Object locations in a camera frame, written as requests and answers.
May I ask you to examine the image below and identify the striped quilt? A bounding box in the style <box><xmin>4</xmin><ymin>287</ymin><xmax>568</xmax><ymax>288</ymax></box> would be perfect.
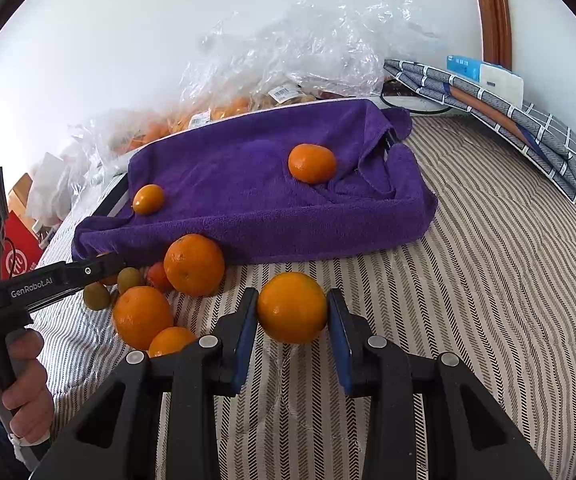
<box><xmin>18</xmin><ymin>110</ymin><xmax>576</xmax><ymax>480</ymax></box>

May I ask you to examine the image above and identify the purple towel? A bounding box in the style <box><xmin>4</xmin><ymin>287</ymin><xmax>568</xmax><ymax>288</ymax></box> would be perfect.
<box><xmin>71</xmin><ymin>99</ymin><xmax>439</xmax><ymax>265</ymax></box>

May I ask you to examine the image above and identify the green kiwi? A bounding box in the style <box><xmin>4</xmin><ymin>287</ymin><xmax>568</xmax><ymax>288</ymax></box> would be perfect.
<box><xmin>117</xmin><ymin>267</ymin><xmax>145</xmax><ymax>295</ymax></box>
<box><xmin>83</xmin><ymin>282</ymin><xmax>112</xmax><ymax>311</ymax></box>

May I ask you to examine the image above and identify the blue and white tissue box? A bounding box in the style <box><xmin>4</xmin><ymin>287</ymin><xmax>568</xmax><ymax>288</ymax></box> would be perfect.
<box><xmin>445</xmin><ymin>55</ymin><xmax>524</xmax><ymax>108</ymax></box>

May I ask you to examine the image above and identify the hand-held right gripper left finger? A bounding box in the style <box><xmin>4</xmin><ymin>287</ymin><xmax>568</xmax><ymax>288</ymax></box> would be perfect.
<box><xmin>30</xmin><ymin>287</ymin><xmax>259</xmax><ymax>480</ymax></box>

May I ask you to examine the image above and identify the clear plastic bag of oranges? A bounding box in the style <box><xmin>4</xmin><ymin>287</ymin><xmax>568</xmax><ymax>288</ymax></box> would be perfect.
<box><xmin>70</xmin><ymin>95</ymin><xmax>256</xmax><ymax>161</ymax></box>

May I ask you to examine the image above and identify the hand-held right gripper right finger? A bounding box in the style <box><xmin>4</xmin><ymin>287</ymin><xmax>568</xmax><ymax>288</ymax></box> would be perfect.
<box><xmin>327</xmin><ymin>287</ymin><xmax>553</xmax><ymax>480</ymax></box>

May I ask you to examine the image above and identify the grey checked folded cloth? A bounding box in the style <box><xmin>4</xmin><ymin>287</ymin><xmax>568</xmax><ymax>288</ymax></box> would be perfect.
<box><xmin>383</xmin><ymin>59</ymin><xmax>576</xmax><ymax>204</ymax></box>

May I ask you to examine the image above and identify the white plastic bag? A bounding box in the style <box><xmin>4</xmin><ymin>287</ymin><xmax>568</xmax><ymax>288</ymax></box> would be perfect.
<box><xmin>25</xmin><ymin>152</ymin><xmax>89</xmax><ymax>221</ymax></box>

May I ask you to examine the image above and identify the small reddish fruit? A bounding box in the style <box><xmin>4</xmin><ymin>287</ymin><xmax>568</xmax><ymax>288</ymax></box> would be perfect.
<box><xmin>146</xmin><ymin>261</ymin><xmax>173</xmax><ymax>293</ymax></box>

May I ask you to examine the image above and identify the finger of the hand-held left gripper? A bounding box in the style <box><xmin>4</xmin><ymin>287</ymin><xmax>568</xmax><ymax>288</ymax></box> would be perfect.
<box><xmin>62</xmin><ymin>252</ymin><xmax>127</xmax><ymax>292</ymax></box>

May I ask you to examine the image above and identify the brown cardboard box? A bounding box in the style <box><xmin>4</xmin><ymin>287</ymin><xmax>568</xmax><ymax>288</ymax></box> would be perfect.
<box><xmin>8</xmin><ymin>172</ymin><xmax>36</xmax><ymax>216</ymax></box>

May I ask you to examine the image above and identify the small orange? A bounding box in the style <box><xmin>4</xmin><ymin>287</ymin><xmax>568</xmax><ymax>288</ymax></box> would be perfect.
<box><xmin>132</xmin><ymin>184</ymin><xmax>165</xmax><ymax>216</ymax></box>

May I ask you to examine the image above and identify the red paper bag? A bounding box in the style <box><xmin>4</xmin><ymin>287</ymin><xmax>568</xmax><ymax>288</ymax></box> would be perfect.
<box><xmin>0</xmin><ymin>210</ymin><xmax>44</xmax><ymax>281</ymax></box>

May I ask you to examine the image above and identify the person's left hand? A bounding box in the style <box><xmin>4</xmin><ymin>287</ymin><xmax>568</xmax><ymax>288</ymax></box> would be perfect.
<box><xmin>0</xmin><ymin>329</ymin><xmax>55</xmax><ymax>445</ymax></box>

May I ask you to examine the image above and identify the brown wooden door frame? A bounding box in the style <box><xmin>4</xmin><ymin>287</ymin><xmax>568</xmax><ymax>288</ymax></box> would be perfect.
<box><xmin>469</xmin><ymin>0</ymin><xmax>512</xmax><ymax>68</ymax></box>

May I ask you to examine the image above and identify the crumpled clear plastic bag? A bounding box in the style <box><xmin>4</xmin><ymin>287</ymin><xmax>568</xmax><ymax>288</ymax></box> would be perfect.
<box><xmin>180</xmin><ymin>0</ymin><xmax>419</xmax><ymax>116</ymax></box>

